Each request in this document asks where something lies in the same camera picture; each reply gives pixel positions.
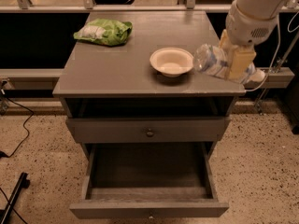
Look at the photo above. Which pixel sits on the metal railing frame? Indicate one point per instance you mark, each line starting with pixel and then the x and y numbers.
pixel 55 6

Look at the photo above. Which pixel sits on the white paper bowl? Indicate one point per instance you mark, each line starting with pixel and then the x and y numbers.
pixel 171 62

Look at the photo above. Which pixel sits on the black stand leg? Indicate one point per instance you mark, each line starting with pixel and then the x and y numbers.
pixel 22 183

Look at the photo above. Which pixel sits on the open lower grey drawer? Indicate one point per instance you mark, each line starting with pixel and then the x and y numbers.
pixel 135 180

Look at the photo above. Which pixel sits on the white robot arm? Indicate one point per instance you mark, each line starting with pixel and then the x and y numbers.
pixel 260 9

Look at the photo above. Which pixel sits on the round upper drawer knob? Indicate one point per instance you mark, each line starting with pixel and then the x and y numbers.
pixel 149 133

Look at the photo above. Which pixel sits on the blue label plastic bottle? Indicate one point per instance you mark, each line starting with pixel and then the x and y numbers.
pixel 212 61

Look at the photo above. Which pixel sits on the closed upper grey drawer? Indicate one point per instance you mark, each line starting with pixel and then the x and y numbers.
pixel 93 131

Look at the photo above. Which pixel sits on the green chip bag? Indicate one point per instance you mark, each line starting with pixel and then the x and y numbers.
pixel 105 32

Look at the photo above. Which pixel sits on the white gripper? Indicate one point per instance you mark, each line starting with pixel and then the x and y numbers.
pixel 247 26

